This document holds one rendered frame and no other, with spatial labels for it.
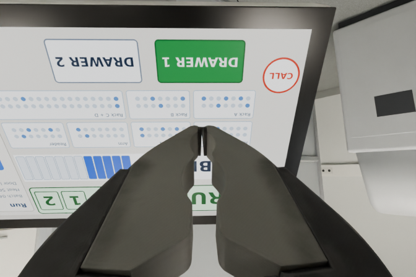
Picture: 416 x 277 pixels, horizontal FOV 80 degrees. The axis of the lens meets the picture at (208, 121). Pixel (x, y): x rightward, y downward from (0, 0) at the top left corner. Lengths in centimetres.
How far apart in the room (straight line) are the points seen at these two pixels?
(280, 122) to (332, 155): 351
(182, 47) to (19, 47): 16
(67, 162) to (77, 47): 15
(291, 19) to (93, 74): 21
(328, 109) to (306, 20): 363
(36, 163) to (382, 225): 358
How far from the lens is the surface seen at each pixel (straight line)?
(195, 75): 28
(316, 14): 29
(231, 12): 27
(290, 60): 29
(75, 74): 31
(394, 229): 369
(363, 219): 376
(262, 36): 28
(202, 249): 139
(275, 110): 31
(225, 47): 27
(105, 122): 32
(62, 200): 42
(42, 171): 40
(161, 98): 29
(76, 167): 37
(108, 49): 29
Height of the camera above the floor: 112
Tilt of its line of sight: 11 degrees down
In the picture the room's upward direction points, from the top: 179 degrees clockwise
